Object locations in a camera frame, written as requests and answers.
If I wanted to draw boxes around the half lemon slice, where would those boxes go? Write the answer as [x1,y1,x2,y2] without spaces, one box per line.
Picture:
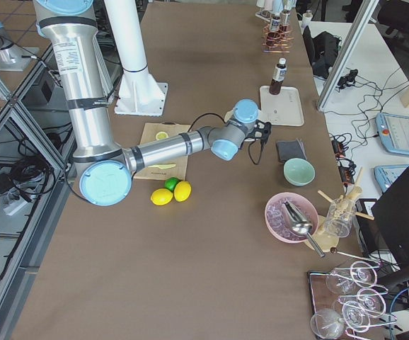
[155,131,169,140]

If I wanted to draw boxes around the aluminium frame post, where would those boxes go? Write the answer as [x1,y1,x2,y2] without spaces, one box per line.
[317,0,379,112]

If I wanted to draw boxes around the wooden cutting board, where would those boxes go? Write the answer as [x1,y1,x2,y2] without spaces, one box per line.
[135,123,190,181]

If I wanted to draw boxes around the green bowl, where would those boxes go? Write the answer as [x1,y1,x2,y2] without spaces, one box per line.
[283,158,316,186]

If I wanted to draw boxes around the bottle lying in rack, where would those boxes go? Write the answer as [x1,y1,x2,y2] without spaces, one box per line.
[268,13,280,33]

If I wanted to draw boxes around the upper yellow lemon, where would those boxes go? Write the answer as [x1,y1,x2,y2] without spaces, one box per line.
[173,181,192,202]

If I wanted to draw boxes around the metal ice scoop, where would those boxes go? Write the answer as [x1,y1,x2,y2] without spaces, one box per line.
[283,200,325,258]

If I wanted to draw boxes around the dark drink bottle on tray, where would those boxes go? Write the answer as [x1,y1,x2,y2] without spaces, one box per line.
[269,57,287,95]

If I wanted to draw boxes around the grey folded cloth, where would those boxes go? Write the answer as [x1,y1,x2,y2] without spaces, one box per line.
[276,139,307,163]

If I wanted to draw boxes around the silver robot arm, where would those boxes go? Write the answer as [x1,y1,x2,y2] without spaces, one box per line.
[34,1,260,206]

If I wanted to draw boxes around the wine glass front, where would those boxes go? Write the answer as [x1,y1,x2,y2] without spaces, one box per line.
[342,301,371,332]

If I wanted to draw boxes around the wooden cup holder stand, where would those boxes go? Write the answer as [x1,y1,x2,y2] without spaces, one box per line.
[315,167,374,253]

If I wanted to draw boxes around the wine glass middle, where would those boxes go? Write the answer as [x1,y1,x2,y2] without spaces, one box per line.
[356,288,386,318]

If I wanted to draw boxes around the wine glass lowest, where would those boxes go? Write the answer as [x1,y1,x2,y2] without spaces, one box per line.
[310,308,345,339]

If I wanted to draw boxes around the green lime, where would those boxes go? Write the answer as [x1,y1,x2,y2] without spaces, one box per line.
[164,177,180,192]

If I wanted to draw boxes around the wine glass rear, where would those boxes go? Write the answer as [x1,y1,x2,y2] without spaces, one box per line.
[326,261,377,295]

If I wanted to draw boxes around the yellow lemon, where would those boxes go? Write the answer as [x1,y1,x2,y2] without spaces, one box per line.
[150,188,173,205]
[173,181,192,202]

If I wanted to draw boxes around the clear glass on stand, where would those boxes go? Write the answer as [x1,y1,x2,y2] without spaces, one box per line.
[324,200,355,238]

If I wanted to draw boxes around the copper wire bottle rack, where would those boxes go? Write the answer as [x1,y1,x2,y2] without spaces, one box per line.
[263,10,293,55]

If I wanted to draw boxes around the yellow plastic knife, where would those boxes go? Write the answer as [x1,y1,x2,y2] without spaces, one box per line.
[149,163,176,170]

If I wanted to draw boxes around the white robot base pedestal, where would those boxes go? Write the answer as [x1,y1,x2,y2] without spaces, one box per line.
[105,0,168,117]

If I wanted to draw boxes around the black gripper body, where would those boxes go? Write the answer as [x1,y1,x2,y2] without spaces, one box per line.
[248,120,272,146]

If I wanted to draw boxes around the cream rabbit tray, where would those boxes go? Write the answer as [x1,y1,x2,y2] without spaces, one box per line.
[258,86,304,127]

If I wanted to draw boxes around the pink ice bowl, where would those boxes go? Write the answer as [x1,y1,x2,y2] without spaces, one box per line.
[265,192,319,244]

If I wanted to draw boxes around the black monitor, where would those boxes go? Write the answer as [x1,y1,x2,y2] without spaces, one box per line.
[372,167,409,266]

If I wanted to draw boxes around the blue teach pendant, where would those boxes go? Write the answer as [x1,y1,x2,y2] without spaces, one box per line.
[374,164,409,193]
[375,113,409,156]

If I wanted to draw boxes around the lower yellow lemon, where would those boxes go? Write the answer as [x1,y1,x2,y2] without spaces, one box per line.
[150,188,173,205]

